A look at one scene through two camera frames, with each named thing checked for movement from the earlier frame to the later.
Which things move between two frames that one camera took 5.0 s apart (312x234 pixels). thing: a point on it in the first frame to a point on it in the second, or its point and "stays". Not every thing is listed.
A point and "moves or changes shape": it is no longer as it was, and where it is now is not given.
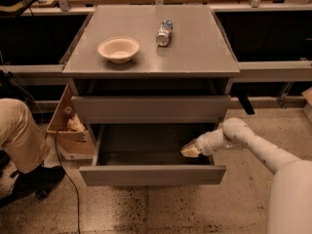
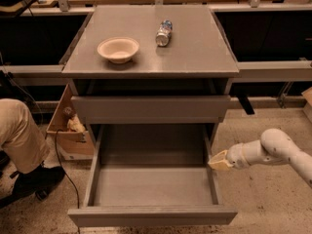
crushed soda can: x=164 y=33 stays
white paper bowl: x=119 y=50 stays
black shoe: x=37 y=181 stays
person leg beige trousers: x=22 y=138 stays
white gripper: x=202 y=144 to x=236 y=157
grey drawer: x=150 y=155 moves or changes shape
